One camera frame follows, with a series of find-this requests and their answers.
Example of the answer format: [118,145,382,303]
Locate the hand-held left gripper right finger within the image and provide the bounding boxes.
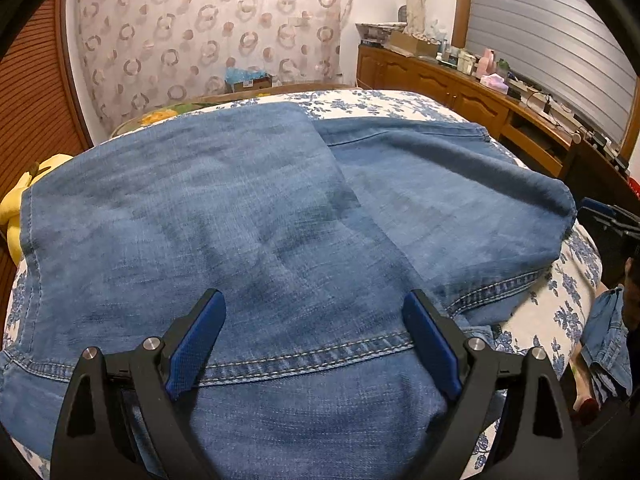
[402,288,581,480]

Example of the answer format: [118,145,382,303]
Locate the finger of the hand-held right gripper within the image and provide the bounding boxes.
[578,198,640,237]

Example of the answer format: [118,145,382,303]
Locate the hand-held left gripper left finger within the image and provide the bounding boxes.
[50,288,227,480]

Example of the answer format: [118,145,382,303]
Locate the blue denim pants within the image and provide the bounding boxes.
[0,101,578,480]

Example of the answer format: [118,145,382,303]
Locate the blue floral bed sheet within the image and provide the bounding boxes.
[0,89,608,480]

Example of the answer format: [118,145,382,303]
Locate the white power strip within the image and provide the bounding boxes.
[521,89,557,112]

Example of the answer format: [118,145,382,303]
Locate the small denim cloth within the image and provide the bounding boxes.
[580,287,632,403]

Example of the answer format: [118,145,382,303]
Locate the grey window blind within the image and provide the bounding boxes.
[462,0,640,147]

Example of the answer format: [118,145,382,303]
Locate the wooden sideboard cabinet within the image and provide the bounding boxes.
[356,42,640,187]

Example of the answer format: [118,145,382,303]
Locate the colourful flower blanket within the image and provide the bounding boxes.
[111,102,201,136]

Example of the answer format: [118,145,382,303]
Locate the yellow plush toy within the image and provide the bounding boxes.
[0,152,73,263]

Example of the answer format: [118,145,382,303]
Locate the flat cardboard box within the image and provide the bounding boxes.
[389,30,442,57]

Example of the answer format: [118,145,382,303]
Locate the cardboard box with blue bag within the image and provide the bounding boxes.
[225,66,274,94]

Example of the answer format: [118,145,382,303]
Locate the patterned tray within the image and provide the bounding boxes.
[356,21,407,44]

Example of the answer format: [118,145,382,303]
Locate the wooden louvred wardrobe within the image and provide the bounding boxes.
[0,0,93,311]

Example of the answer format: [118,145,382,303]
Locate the circle patterned sheer curtain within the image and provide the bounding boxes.
[67,0,357,122]

